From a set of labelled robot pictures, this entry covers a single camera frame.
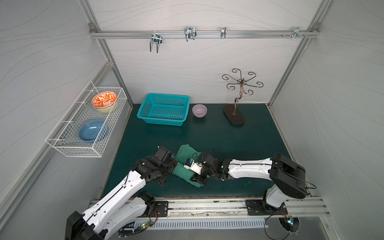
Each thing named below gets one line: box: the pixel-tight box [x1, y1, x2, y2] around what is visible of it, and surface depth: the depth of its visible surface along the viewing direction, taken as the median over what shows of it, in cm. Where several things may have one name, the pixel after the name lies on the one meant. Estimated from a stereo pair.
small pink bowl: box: [192, 104, 208, 118], surface depth 113 cm
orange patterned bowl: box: [91, 91, 117, 110], surface depth 75 cm
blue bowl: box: [78, 120, 105, 144], surface depth 66 cm
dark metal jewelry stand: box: [221, 68, 264, 126], surface depth 107 cm
